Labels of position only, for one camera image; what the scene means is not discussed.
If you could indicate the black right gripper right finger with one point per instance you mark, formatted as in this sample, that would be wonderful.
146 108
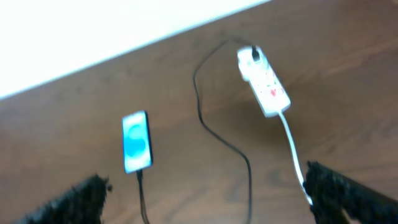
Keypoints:
338 199

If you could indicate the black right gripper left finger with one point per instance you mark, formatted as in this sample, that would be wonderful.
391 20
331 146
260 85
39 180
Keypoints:
81 204

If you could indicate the blue Galaxy smartphone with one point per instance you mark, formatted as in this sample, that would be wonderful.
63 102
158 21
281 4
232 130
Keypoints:
137 147

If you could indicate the white power strip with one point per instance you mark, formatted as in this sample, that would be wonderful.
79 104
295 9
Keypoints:
268 90

